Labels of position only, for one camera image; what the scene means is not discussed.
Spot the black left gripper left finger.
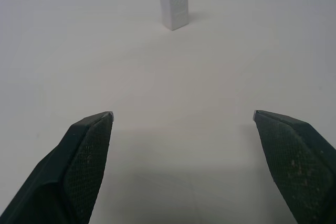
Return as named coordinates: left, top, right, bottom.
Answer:
left=0, top=111, right=114, bottom=224

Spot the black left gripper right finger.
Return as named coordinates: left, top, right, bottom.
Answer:
left=253, top=110, right=336, bottom=224

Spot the white rectangular box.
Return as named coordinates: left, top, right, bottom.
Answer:
left=158, top=0, right=190, bottom=31

